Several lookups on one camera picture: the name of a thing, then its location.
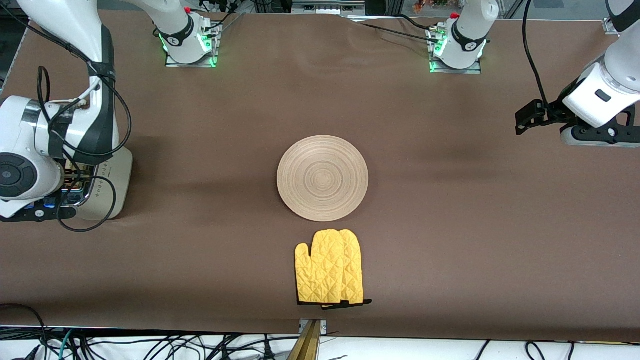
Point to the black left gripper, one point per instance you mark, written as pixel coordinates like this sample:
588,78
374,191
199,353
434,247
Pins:
559,112

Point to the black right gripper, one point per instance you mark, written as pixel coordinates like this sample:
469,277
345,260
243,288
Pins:
74,197

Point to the round wooden plate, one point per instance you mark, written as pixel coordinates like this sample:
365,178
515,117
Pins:
322,177

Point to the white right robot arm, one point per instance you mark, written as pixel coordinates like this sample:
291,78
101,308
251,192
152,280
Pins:
60,25

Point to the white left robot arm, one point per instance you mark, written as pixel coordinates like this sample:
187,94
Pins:
467,30

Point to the cream and chrome toaster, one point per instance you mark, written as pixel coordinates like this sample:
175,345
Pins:
117,180

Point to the brown table cover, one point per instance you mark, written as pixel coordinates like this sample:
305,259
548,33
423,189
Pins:
450,200

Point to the grey metal equipment box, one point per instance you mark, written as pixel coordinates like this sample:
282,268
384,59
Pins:
327,7

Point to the yellow quilted oven mitt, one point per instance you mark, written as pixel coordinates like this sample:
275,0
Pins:
330,270

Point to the aluminium profile bar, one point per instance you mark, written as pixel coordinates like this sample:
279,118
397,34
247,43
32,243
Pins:
309,345

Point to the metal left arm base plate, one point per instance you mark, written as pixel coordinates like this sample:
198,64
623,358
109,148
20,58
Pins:
457,71

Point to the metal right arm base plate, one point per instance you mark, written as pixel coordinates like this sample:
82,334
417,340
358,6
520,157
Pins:
190,65

